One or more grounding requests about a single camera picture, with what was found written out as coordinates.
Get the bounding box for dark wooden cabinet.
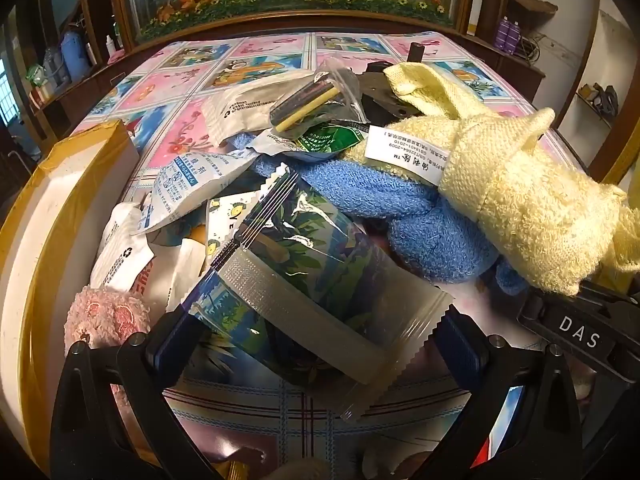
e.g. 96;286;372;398
475;35;546;106

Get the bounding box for cardboard box with yellow tape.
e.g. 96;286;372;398
0;120;141;466

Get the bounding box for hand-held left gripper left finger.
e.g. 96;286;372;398
50;307;221;480

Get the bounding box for white blue print packet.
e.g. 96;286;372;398
142;152;261;235

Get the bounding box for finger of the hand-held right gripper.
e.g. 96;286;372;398
517;280;640;386

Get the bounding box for lemon print packet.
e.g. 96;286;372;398
206;194;261;263

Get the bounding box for dark bundle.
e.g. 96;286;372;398
590;84;621;117

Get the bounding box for brown shelf board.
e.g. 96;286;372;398
507;0;558;26

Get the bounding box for green packet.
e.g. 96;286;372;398
250;117;373;161

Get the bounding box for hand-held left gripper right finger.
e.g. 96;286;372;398
435;306;584;480

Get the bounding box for leaf print snack packet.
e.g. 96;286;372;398
180;170;456;421

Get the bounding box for pink plush toy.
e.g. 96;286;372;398
64;285;152;353

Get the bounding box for white wall shelf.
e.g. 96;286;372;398
545;5;640;181

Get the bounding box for clear zip bag with sticks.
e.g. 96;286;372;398
269;57;368;133

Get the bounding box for white red print packet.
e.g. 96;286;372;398
134;237;207;313

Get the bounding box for tangled black cables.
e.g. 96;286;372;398
520;34;547;63

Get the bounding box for black metal part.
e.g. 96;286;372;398
357;42;426;123

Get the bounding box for blue thermos bottle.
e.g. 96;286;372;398
61;30;91;83

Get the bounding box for fluffy yellow towel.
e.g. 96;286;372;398
345;107;640;297

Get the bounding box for blue towel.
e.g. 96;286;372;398
230;132;531;296

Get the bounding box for dark wooden shelf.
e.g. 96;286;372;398
0;0;126;151

